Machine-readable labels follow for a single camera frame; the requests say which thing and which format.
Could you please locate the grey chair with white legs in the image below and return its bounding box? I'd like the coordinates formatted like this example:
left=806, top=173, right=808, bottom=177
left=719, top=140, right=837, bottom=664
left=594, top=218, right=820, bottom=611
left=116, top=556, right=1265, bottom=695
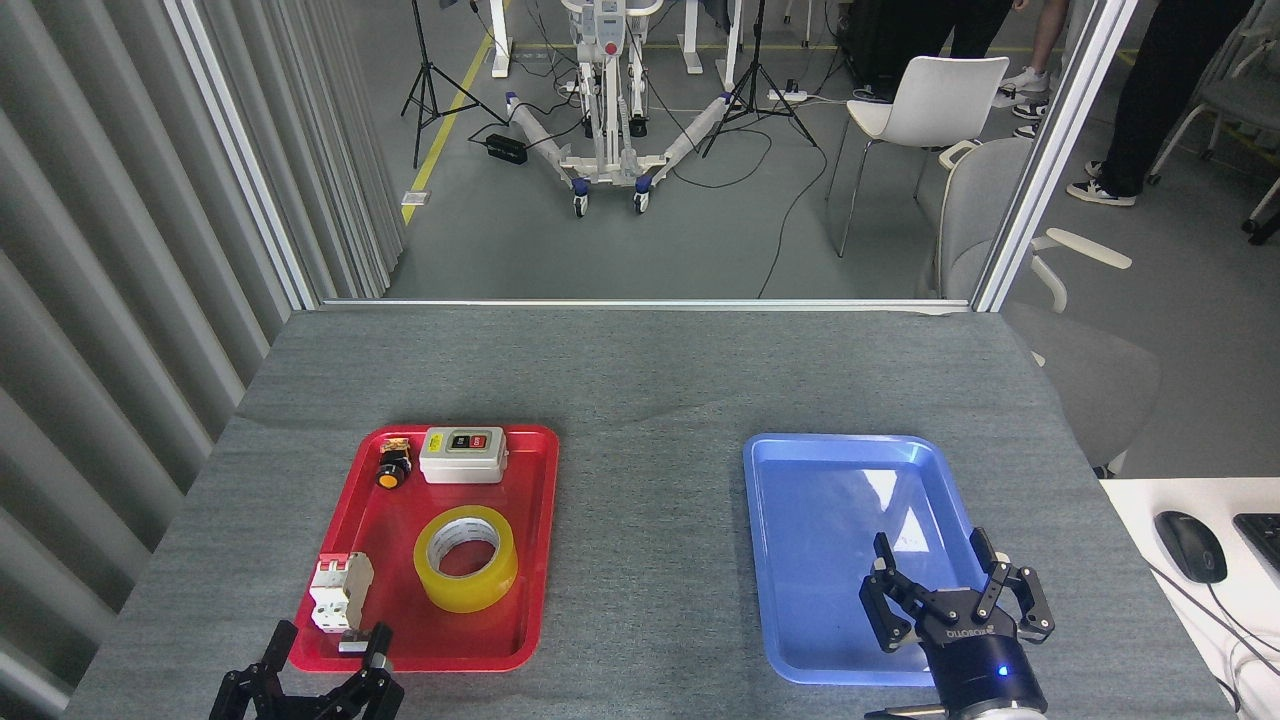
left=1148, top=0, right=1280, bottom=246

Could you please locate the grey switch box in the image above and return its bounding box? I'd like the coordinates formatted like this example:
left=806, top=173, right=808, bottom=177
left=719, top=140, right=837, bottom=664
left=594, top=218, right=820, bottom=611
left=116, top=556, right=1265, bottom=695
left=418, top=427, right=508, bottom=485

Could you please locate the white wheeled stand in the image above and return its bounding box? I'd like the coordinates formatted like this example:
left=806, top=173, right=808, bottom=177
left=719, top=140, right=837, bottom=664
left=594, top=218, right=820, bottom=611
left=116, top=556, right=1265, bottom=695
left=505, top=0, right=736, bottom=216

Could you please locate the white desk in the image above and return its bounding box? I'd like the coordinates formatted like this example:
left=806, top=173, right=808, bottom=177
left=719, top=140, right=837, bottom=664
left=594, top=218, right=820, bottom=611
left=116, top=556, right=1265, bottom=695
left=1098, top=476, right=1280, bottom=720

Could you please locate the yellow tape roll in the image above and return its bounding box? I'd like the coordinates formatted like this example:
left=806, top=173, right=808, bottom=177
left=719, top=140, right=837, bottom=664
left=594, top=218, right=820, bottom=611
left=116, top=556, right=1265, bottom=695
left=413, top=505, right=519, bottom=613

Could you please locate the black yellow push button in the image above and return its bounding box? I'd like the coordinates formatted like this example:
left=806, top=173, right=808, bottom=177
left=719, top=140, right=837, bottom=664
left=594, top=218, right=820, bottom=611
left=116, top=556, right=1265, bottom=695
left=375, top=436, right=413, bottom=491

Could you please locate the silver frame rail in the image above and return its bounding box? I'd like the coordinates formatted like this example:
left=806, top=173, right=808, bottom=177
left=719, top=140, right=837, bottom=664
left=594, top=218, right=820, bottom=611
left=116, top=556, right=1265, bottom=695
left=320, top=298, right=976, bottom=313

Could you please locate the white circuit breaker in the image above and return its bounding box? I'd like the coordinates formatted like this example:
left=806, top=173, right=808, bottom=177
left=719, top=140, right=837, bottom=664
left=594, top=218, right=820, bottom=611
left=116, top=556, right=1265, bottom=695
left=309, top=551, right=375, bottom=635

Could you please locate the blue plastic tray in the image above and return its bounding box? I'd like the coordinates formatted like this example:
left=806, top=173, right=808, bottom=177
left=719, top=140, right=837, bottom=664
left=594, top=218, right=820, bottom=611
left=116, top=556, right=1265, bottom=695
left=742, top=432, right=1021, bottom=687

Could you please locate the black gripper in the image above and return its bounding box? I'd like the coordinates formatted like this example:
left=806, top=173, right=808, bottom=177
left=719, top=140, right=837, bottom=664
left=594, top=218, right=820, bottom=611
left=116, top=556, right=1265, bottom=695
left=858, top=527, right=1056, bottom=714

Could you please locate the silver frame post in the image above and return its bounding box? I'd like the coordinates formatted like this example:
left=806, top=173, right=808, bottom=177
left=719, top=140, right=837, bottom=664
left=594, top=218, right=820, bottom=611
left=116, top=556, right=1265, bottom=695
left=165, top=0, right=321, bottom=311
left=972, top=0, right=1141, bottom=313

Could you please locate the person in black trousers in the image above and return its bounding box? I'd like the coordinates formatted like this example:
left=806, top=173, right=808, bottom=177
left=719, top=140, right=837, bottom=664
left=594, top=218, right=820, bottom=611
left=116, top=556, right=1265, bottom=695
left=1065, top=0, right=1256, bottom=208

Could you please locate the black computer mouse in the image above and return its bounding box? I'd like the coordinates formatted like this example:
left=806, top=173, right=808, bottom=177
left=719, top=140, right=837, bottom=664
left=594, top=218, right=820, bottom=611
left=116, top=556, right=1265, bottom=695
left=1154, top=510, right=1229, bottom=585

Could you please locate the black tripod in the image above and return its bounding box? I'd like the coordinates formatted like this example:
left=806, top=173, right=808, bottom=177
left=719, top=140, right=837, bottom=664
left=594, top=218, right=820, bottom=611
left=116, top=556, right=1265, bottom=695
left=400, top=0, right=506, bottom=169
left=700, top=0, right=819, bottom=159

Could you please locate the white plastic chair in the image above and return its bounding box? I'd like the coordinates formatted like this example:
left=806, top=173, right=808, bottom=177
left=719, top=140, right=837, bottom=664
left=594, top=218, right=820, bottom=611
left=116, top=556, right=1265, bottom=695
left=825, top=55, right=1011, bottom=259

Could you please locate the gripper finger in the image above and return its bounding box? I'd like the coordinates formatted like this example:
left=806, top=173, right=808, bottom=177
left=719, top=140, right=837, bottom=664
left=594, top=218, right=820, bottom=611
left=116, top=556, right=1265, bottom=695
left=315, top=625, right=406, bottom=720
left=210, top=620, right=299, bottom=720

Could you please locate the grey office chair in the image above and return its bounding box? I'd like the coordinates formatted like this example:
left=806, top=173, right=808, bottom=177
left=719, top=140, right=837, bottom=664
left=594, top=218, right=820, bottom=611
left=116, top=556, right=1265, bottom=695
left=935, top=137, right=1163, bottom=479

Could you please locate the person with bare legs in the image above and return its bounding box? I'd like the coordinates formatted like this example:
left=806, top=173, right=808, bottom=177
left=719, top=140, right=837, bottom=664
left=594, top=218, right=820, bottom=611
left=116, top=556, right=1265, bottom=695
left=995, top=0, right=1071, bottom=139

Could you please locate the red plastic tray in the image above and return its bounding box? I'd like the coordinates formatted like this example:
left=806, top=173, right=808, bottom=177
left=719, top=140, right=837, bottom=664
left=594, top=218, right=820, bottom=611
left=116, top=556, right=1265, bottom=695
left=288, top=425, right=560, bottom=673

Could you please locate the black keyboard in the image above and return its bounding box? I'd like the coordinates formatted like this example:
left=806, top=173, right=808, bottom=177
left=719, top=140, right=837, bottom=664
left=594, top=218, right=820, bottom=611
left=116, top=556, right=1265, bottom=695
left=1232, top=512, right=1280, bottom=576

